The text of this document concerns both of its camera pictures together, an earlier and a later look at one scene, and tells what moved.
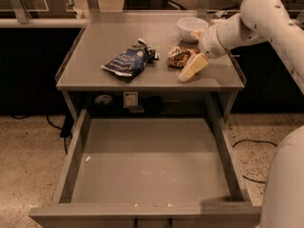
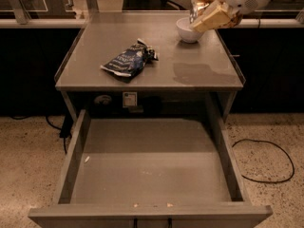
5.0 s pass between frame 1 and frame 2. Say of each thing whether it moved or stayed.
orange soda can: moved
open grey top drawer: stayed
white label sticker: stayed
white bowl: stayed
